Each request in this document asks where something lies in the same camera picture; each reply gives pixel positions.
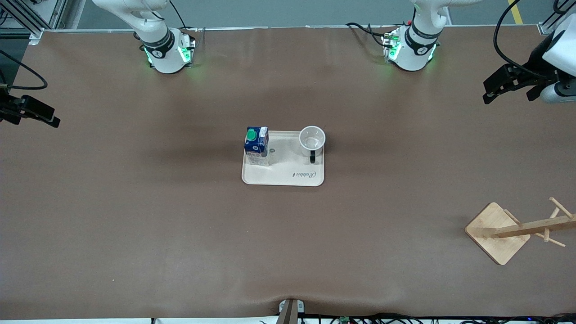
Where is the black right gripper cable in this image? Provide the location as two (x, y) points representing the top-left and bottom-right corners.
(0, 49), (48, 90)

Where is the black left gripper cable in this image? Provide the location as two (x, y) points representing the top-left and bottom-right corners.
(493, 0), (558, 82)

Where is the beige plastic tray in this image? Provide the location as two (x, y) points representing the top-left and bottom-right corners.
(242, 130), (325, 187)

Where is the blue milk carton green cap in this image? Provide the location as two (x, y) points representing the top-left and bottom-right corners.
(244, 126), (270, 167)

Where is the black left base cable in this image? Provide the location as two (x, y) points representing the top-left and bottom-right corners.
(346, 22), (396, 48)

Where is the aluminium frame profile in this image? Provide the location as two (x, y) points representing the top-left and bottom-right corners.
(0, 0), (69, 45)
(538, 0), (576, 35)

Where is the white cup black handle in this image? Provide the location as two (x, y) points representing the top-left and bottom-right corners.
(299, 126), (326, 164)

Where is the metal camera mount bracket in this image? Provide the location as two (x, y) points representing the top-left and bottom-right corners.
(278, 298), (306, 324)

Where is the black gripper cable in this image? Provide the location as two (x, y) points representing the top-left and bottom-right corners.
(0, 49), (48, 90)
(493, 0), (558, 82)

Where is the wooden cup rack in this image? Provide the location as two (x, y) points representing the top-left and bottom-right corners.
(465, 197), (576, 266)

